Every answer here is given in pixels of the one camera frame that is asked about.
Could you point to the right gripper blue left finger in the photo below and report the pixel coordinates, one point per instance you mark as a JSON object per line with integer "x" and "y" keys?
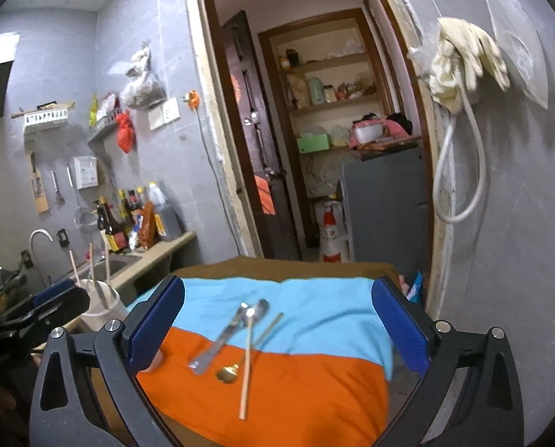
{"x": 149, "y": 321}

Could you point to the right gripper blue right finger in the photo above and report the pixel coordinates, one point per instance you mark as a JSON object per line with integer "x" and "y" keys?
{"x": 406, "y": 323}

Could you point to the steel spoon plain handle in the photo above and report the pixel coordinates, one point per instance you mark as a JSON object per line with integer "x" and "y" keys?
{"x": 201, "y": 363}

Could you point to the wooden chopstick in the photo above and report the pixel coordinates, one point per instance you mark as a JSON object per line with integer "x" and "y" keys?
{"x": 91, "y": 265}
{"x": 75, "y": 271}
{"x": 106, "y": 246}
{"x": 246, "y": 376}

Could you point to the steel spoon ornate handle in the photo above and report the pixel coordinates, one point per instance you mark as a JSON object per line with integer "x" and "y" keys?
{"x": 254, "y": 314}

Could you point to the white utensil holder cup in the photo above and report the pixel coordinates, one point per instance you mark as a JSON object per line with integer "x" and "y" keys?
{"x": 105, "y": 305}

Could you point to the small gold spoon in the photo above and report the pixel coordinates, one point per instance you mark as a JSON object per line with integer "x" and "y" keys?
{"x": 230, "y": 373}

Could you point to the orange snack bag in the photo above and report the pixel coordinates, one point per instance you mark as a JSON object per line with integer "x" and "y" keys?
{"x": 147, "y": 229}

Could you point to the dark soy sauce bottle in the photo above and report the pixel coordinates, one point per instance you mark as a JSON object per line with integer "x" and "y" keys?
{"x": 115, "y": 234}

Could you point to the chrome faucet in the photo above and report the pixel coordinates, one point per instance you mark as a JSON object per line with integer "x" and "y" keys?
{"x": 36, "y": 248}

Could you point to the blue and orange cloth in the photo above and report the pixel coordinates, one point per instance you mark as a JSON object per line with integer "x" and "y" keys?
{"x": 319, "y": 379}

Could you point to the red white gas bottle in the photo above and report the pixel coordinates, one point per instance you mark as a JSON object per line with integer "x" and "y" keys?
{"x": 334, "y": 245}

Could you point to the wooden cutting board hanging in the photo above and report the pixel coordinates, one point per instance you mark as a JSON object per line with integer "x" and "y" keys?
{"x": 39, "y": 194}

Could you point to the grey refrigerator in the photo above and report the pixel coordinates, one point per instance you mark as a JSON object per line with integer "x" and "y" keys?
{"x": 386, "y": 208}

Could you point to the brown table cover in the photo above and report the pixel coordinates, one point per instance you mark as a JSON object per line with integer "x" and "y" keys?
{"x": 280, "y": 270}

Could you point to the red plastic bag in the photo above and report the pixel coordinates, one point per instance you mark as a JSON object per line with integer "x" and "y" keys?
{"x": 125, "y": 132}

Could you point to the dark wooden door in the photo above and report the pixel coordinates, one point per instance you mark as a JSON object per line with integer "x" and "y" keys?
{"x": 269, "y": 177}

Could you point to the green box on shelf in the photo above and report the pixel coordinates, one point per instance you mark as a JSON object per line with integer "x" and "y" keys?
{"x": 313, "y": 143}

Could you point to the grey plastic bag hanging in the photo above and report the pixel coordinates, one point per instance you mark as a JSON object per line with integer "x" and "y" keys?
{"x": 143, "y": 90}

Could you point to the white rubber gloves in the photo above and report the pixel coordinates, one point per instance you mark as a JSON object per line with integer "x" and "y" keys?
{"x": 464, "y": 52}

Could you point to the white wall rack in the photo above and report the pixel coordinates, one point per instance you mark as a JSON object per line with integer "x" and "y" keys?
{"x": 50, "y": 117}

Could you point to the white wall socket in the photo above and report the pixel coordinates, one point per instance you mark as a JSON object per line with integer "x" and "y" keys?
{"x": 165, "y": 113}

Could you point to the orange wall plug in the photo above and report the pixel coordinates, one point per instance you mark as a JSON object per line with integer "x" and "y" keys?
{"x": 192, "y": 99}

